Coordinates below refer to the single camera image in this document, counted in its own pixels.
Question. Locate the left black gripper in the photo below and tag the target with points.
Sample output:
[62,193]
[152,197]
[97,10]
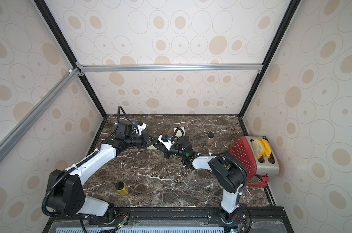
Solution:
[146,141]

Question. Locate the cream drawer jewelry box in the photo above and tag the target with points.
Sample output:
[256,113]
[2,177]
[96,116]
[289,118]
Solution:
[152,147]

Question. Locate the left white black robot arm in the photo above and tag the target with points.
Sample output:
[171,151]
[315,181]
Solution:
[65,195]

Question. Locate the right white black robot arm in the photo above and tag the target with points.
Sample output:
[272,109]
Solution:
[229,172]

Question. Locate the brown spice bottle black cap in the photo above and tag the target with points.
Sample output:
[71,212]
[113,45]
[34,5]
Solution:
[210,139]

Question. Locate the yellow jar black lid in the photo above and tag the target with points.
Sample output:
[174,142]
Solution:
[122,188]

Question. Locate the red perforated rack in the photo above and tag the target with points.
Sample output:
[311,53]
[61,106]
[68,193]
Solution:
[244,153]

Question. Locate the pale bread slice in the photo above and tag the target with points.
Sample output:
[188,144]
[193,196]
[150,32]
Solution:
[258,148]

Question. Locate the yellow bread slice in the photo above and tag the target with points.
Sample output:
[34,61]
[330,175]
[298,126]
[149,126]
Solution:
[267,148]

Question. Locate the silver toaster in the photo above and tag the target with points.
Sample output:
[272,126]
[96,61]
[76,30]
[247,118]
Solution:
[271,165]

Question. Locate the left diagonal aluminium bar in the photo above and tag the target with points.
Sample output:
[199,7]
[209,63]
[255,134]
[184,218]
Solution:
[14,136]

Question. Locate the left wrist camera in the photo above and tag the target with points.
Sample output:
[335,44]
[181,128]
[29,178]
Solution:
[138,128]

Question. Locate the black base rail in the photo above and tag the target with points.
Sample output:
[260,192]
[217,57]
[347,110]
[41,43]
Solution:
[176,220]

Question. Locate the horizontal aluminium frame bar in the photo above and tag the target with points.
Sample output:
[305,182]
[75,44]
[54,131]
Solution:
[173,67]

